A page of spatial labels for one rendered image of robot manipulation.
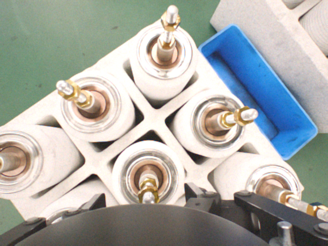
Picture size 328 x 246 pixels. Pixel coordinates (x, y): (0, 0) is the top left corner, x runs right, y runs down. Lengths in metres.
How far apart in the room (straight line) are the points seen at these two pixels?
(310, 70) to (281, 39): 0.08
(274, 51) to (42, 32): 0.56
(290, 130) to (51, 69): 0.62
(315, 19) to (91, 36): 0.49
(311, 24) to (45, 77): 0.59
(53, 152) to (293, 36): 0.44
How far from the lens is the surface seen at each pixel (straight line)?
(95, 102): 0.24
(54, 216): 0.29
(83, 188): 0.33
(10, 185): 0.31
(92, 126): 0.26
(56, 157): 0.30
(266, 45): 0.51
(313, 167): 0.68
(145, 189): 0.18
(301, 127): 0.55
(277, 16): 0.47
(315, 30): 0.48
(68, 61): 0.58
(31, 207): 0.39
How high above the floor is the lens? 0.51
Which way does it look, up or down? 83 degrees down
